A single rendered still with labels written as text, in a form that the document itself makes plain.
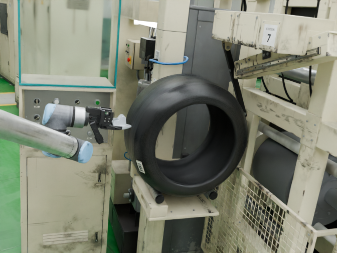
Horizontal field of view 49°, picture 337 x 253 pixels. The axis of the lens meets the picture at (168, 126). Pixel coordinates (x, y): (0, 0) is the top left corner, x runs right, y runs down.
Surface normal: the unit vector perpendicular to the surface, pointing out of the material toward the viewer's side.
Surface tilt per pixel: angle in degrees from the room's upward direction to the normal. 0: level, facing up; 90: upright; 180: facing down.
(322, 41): 90
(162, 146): 90
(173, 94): 50
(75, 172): 90
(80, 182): 90
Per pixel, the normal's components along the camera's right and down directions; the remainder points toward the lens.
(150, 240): 0.31, 0.31
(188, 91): 0.11, -0.47
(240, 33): -0.95, 0.00
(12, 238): 0.11, -0.95
